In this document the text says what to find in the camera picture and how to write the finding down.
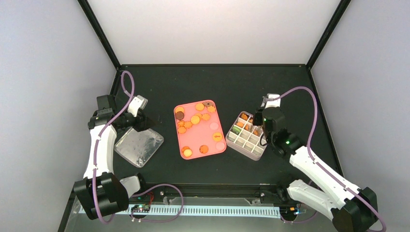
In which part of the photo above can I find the green round cookie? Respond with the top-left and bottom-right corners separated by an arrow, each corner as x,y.
231,126 -> 242,135

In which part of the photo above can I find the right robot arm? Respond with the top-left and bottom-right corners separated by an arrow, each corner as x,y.
253,106 -> 378,232

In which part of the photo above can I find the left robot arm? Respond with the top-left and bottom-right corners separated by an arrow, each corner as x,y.
73,95 -> 152,224

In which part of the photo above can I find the white divided cookie tin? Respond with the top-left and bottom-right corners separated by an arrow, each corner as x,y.
225,111 -> 267,161

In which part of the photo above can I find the clear plastic tin lid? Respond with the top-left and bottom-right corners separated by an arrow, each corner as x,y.
114,128 -> 164,168

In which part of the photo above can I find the dark chocolate round cookie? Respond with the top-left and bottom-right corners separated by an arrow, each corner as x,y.
175,111 -> 185,120

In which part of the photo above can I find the red marked dotted cracker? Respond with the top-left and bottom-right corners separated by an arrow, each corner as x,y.
212,132 -> 223,142

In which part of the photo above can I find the pink round cookie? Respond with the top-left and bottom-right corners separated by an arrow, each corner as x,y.
215,142 -> 226,151
209,122 -> 219,131

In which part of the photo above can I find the orange flower cookie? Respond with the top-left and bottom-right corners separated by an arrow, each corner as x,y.
207,105 -> 216,113

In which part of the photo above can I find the brown flower jam cookie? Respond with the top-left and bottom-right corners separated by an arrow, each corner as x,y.
203,101 -> 214,107

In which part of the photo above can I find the large round sandwich cookie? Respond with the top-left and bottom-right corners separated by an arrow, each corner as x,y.
190,115 -> 201,125

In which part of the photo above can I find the pale round butter cookie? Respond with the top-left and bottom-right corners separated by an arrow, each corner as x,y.
183,149 -> 192,158

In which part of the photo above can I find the pink cookie tray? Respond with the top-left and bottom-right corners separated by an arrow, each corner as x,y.
174,100 -> 227,160

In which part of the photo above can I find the round orange cracker cookie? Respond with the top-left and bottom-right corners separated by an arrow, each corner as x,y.
195,103 -> 205,111

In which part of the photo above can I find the chocolate chip cookie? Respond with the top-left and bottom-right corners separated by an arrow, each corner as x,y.
199,145 -> 209,154

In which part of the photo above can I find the left base circuit board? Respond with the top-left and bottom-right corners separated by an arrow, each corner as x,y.
131,204 -> 151,214

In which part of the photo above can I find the base circuit board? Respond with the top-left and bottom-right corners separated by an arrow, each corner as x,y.
279,207 -> 306,215
131,204 -> 151,214

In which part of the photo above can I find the right base circuit board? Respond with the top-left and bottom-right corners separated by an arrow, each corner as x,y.
279,207 -> 306,215

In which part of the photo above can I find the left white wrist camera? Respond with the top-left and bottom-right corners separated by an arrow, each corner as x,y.
127,95 -> 148,117

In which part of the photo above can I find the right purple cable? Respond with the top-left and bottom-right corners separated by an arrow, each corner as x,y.
264,86 -> 387,232

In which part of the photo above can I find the purple cable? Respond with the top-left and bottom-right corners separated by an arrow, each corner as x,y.
264,86 -> 387,232
92,70 -> 185,225

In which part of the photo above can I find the white slotted cable duct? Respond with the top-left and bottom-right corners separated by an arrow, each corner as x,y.
78,203 -> 281,219

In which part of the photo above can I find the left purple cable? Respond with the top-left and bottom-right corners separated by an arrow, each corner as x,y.
92,70 -> 185,225

